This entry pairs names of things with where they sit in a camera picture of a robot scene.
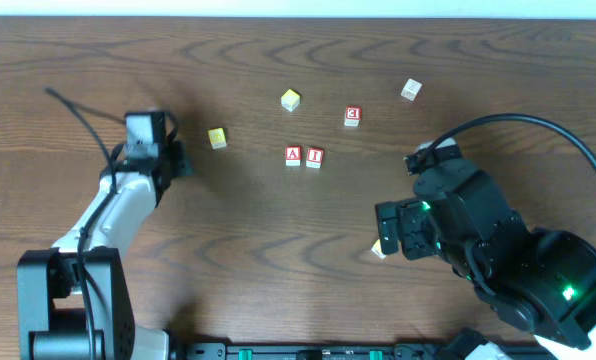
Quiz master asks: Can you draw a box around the yellow block far centre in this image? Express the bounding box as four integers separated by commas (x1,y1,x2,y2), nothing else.
281,89,301,112

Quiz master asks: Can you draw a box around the yellow block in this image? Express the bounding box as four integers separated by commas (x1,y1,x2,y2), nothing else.
371,240,386,259
281,89,301,112
208,127,227,149

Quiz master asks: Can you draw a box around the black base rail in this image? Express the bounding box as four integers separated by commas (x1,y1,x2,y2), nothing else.
170,327,554,360

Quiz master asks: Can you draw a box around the yellow block near right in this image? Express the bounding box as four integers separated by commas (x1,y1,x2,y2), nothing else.
371,240,386,259

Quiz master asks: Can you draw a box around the red letter I block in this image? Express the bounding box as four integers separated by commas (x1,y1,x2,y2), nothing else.
306,148,324,169

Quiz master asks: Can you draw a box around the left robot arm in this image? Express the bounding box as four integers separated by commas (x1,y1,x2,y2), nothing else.
17,111,191,360

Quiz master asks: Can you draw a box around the red letter A block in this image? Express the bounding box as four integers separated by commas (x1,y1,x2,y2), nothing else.
285,146,302,167

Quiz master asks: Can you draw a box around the yellow block left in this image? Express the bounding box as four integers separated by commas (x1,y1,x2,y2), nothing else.
208,127,227,149

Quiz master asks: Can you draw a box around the red letter E block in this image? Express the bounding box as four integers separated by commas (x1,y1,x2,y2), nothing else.
344,106,362,127

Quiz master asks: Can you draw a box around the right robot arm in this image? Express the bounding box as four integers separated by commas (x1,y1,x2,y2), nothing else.
375,159,596,352

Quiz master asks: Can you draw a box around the white wooden block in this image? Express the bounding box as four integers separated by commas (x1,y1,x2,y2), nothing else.
401,79,422,101

